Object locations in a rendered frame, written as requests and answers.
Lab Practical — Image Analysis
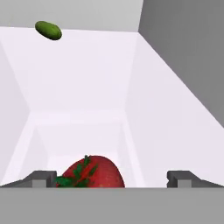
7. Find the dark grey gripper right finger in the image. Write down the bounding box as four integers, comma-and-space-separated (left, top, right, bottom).
166, 170, 224, 188

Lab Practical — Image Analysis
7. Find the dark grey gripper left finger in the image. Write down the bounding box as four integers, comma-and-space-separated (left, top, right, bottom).
0, 170, 58, 188

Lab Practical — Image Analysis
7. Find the red strawberry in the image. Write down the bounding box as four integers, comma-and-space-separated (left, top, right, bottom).
54, 155, 126, 189

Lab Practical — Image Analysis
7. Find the white fridge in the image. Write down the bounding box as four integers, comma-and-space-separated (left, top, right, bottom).
0, 0, 224, 188

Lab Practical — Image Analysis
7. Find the green cucumber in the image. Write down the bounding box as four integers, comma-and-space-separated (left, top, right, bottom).
34, 20, 63, 41

